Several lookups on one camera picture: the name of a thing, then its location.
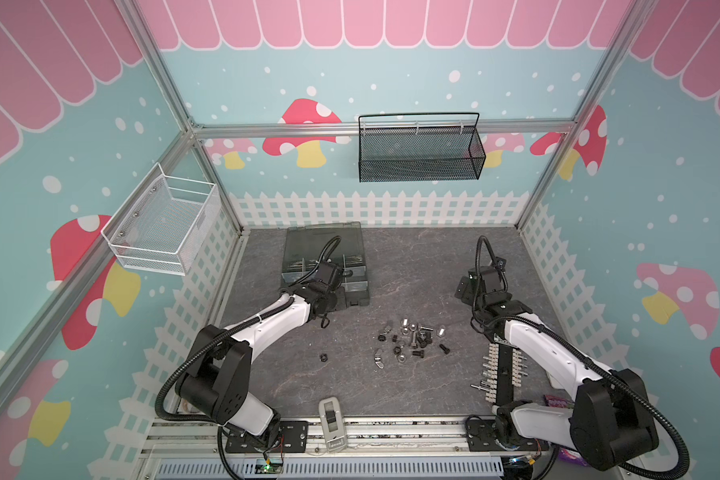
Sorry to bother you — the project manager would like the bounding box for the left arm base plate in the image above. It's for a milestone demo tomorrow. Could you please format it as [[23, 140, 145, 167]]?
[[222, 420, 309, 454]]

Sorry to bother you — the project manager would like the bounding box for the black wire mesh basket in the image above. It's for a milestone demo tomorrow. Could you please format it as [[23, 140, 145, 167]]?
[[357, 112, 487, 182]]

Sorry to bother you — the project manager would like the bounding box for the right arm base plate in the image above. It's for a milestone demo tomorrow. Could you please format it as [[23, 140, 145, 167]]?
[[464, 415, 550, 456]]

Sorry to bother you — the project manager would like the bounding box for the black rack with screws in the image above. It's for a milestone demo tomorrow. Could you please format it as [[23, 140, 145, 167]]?
[[470, 343, 527, 407]]

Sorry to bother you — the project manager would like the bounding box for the clear plastic organizer box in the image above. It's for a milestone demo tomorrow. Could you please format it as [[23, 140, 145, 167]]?
[[281, 222, 370, 310]]

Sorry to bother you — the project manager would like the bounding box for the black screws cluster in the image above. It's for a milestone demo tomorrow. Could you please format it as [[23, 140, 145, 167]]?
[[410, 329, 433, 358]]

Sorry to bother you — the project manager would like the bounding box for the white wire mesh basket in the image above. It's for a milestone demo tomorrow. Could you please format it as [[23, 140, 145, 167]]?
[[101, 164, 221, 276]]

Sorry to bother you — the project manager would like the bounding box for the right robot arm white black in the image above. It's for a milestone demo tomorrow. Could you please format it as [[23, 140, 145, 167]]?
[[456, 266, 691, 479]]

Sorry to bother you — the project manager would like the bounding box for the grey handheld remote device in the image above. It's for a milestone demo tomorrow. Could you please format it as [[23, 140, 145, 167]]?
[[318, 397, 348, 453]]

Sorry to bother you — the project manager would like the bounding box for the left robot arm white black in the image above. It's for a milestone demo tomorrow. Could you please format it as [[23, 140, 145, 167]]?
[[154, 261, 344, 449]]

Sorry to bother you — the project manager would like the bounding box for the white slotted cable duct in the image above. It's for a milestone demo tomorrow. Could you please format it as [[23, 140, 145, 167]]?
[[152, 457, 505, 480]]

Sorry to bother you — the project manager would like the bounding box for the green circuit board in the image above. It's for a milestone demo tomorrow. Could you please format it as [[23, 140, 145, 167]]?
[[255, 459, 283, 475]]

